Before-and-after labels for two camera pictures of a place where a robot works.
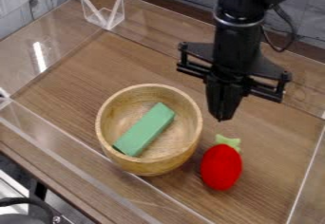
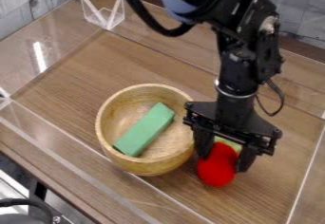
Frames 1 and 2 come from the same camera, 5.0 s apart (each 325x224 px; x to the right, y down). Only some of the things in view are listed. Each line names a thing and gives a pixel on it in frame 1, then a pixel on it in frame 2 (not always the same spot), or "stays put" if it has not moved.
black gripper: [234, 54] → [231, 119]
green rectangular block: [145, 130] stays put
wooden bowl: [122, 108] stays put
